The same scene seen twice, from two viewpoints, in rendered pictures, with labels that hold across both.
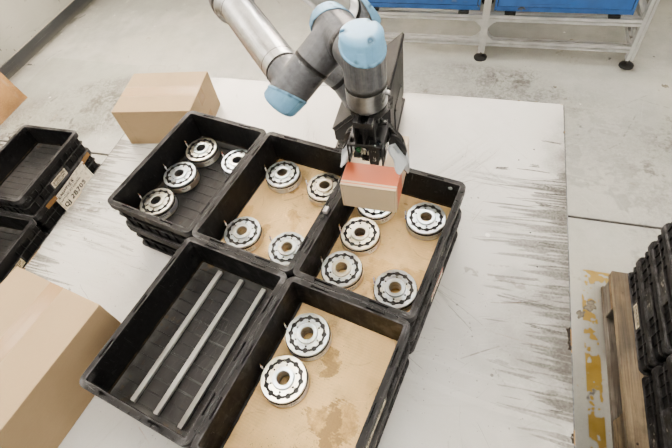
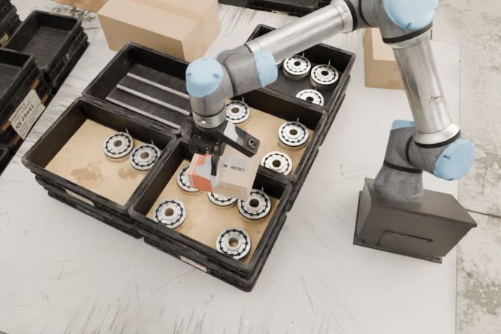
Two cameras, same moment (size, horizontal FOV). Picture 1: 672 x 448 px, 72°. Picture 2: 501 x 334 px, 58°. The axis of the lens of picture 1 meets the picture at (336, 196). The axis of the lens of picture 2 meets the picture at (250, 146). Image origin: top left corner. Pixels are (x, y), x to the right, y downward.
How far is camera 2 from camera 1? 1.02 m
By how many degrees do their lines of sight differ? 46
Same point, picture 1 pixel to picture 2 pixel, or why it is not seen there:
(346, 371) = (119, 183)
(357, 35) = (194, 66)
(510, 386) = (107, 312)
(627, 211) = not seen: outside the picture
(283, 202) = (268, 139)
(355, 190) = not seen: hidden behind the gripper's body
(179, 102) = (384, 50)
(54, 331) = (168, 24)
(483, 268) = (211, 311)
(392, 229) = (231, 219)
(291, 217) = not seen: hidden behind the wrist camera
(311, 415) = (97, 163)
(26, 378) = (142, 21)
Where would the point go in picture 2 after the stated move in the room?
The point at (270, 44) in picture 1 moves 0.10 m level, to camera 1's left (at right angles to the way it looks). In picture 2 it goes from (262, 39) to (256, 12)
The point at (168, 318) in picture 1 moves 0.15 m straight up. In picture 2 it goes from (177, 82) to (171, 53)
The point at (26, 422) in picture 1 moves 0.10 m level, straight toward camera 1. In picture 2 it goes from (125, 31) to (114, 48)
